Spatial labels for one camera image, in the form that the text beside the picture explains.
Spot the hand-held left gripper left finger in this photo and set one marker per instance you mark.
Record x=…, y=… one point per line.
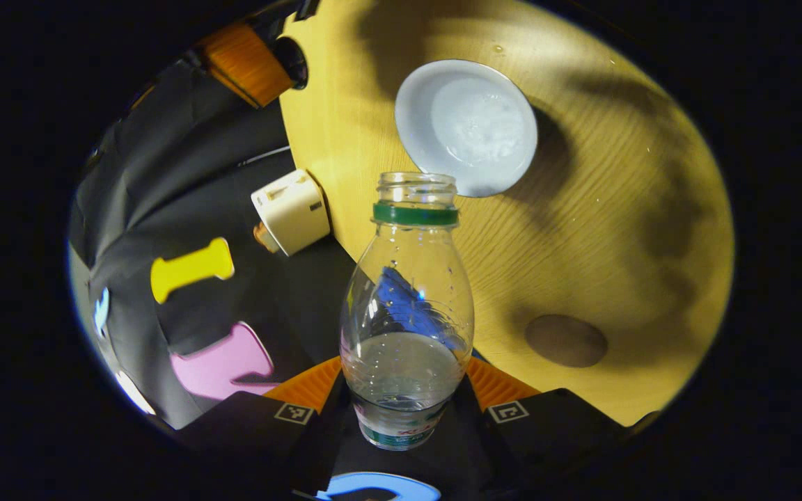
x=324, y=445

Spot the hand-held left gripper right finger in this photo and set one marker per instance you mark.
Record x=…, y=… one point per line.
x=477, y=445

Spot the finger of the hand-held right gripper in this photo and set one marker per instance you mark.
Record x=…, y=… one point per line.
x=244, y=62
x=296, y=14

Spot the dark teal teacup lid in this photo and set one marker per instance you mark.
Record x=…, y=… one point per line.
x=294, y=62

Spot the clear plastic water bottle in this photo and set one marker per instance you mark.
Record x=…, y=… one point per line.
x=408, y=376

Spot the round translucent coaster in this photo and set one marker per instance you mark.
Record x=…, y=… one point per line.
x=566, y=340

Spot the white teacup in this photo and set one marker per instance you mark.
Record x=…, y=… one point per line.
x=467, y=125

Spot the blue folded towel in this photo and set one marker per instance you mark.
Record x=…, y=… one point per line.
x=477, y=355

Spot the black backdrop cloth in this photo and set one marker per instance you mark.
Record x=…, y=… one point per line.
x=234, y=181

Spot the white toaster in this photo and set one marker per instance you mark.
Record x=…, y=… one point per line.
x=293, y=209

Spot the brown toast slice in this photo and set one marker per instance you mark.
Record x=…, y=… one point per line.
x=265, y=239

